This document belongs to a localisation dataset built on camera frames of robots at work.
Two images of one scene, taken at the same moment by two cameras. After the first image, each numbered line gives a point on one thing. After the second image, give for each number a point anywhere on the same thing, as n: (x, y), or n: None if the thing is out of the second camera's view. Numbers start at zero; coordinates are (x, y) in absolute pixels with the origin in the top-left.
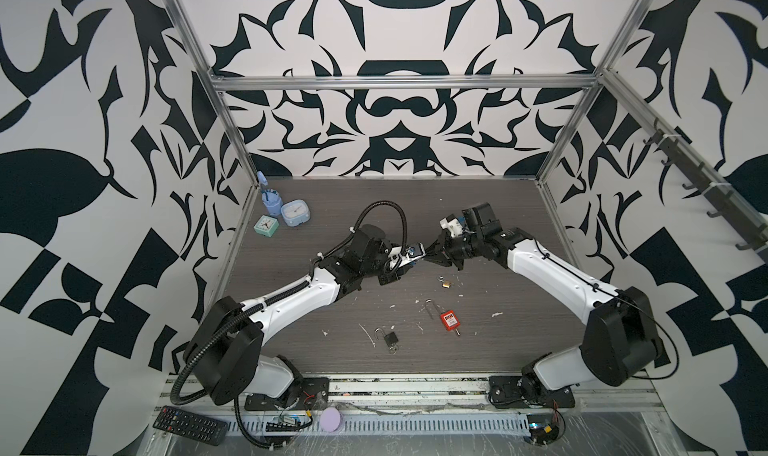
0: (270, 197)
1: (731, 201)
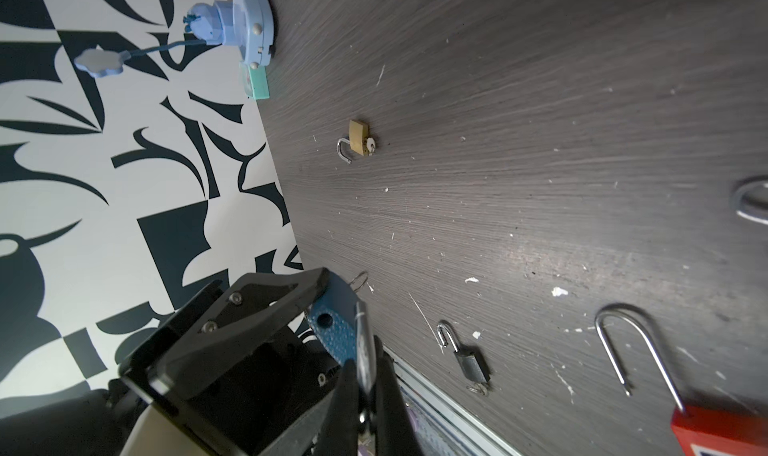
0: (207, 23)
1: None
